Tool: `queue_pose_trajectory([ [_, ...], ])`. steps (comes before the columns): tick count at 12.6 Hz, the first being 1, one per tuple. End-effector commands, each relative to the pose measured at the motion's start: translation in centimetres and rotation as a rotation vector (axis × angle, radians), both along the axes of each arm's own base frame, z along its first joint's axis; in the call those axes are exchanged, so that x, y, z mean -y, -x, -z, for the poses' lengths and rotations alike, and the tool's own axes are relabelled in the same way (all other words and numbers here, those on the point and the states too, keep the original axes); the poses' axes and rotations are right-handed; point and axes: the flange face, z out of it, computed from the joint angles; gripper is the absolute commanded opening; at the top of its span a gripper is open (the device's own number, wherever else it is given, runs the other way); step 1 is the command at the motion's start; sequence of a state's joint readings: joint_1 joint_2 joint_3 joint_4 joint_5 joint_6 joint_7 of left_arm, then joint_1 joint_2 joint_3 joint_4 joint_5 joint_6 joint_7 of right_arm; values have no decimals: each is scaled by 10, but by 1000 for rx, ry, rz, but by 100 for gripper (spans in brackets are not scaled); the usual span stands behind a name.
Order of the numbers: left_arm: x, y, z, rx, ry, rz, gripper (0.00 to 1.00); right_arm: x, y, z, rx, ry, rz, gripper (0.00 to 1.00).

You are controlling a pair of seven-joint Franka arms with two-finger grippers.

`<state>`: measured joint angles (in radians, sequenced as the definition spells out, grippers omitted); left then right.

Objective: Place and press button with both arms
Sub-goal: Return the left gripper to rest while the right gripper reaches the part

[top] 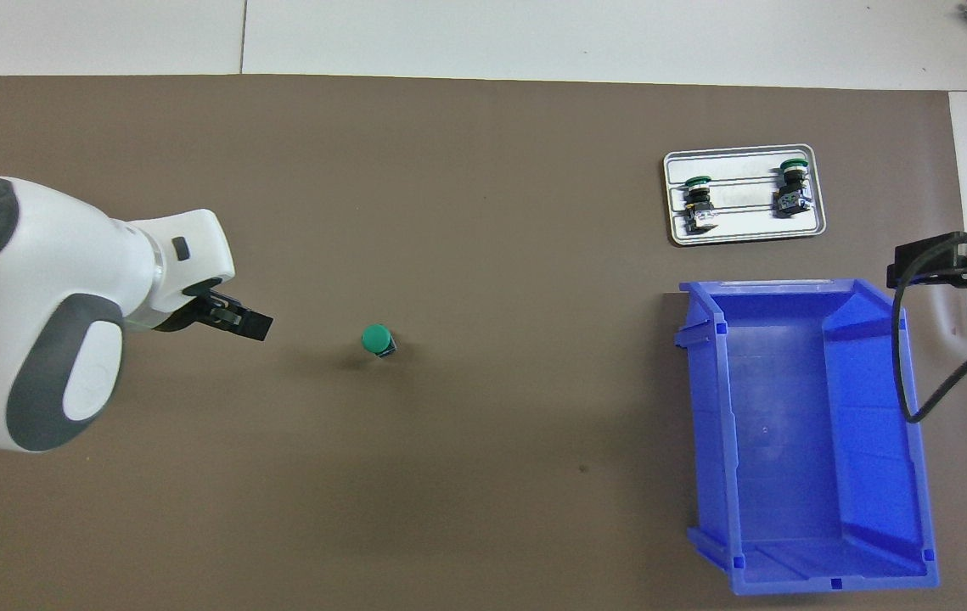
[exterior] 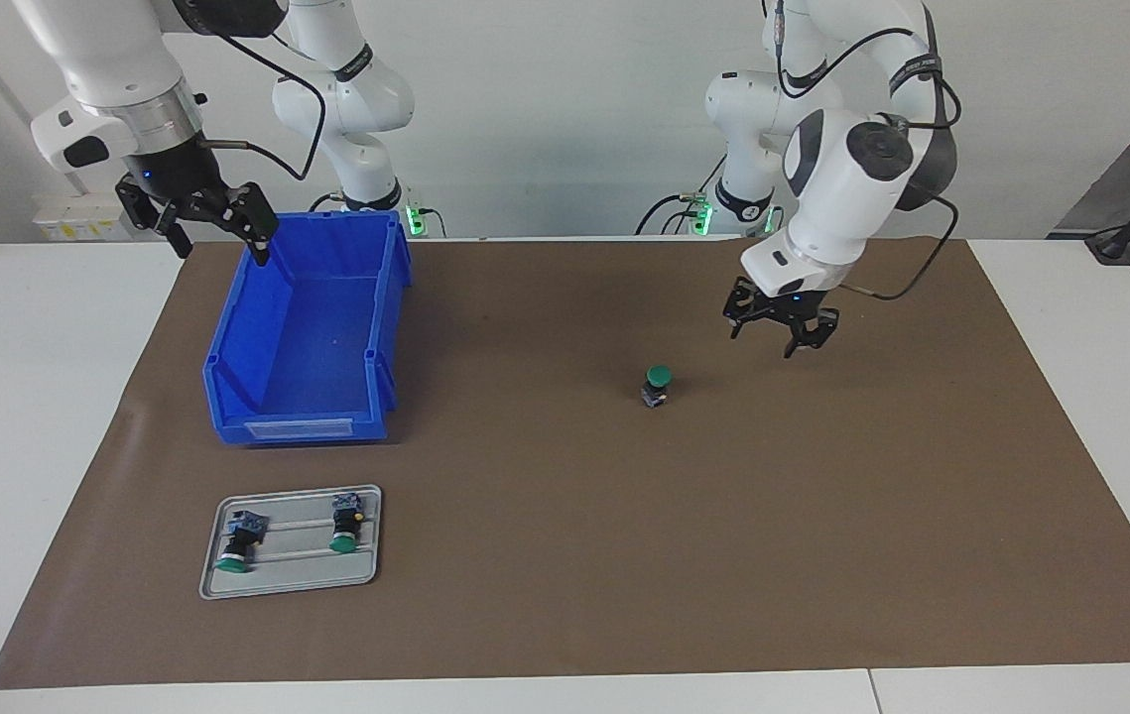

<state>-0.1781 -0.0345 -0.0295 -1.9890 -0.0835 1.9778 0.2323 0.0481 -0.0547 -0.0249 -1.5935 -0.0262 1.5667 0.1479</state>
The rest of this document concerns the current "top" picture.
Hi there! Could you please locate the blue plastic storage bin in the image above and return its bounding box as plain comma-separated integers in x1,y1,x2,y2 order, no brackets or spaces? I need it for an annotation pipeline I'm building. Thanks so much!
674,277,941,595

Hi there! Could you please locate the grey metal tray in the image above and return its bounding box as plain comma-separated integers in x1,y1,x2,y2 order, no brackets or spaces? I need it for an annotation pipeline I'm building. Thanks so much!
663,144,828,247

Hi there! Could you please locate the brown table mat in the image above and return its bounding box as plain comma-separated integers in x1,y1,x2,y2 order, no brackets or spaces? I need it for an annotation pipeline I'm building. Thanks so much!
0,75,967,611

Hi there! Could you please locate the green push button switch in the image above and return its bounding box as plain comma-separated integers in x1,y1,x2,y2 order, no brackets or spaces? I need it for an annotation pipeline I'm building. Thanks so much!
682,175,722,234
771,156,815,219
361,324,399,359

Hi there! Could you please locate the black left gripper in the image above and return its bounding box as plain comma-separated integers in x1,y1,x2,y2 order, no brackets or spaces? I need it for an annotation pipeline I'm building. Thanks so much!
152,287,274,343

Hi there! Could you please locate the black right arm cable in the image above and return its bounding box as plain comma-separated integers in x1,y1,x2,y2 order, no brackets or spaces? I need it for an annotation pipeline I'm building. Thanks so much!
891,225,967,423

